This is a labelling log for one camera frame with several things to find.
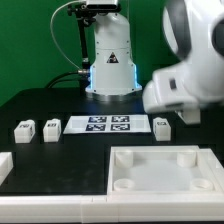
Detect white square table top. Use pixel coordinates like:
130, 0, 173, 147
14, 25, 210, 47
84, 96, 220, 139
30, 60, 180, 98
107, 145, 224, 195

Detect black cables at base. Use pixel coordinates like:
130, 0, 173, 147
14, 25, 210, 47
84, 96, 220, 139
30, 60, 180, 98
44, 71, 83, 90

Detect white left fence piece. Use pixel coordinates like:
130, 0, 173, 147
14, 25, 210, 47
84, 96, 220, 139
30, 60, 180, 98
0, 152, 13, 185

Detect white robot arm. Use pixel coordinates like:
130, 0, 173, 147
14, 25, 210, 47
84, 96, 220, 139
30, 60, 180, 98
85, 0, 224, 123

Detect grey camera on pole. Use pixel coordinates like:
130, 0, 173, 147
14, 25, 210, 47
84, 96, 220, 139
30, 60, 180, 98
86, 0, 120, 12

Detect black camera pole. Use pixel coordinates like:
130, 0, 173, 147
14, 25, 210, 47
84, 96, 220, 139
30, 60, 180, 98
66, 3, 96, 88

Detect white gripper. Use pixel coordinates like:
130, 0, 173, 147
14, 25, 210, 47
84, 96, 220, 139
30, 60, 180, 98
143, 62, 224, 124

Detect white front fence rail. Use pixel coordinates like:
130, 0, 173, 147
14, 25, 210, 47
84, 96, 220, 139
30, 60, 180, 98
0, 196, 224, 223

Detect white marker sheet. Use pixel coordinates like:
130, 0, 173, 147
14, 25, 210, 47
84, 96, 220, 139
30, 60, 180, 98
64, 115, 151, 134

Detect grey cable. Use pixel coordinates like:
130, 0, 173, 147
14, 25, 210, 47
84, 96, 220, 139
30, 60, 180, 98
49, 0, 88, 72

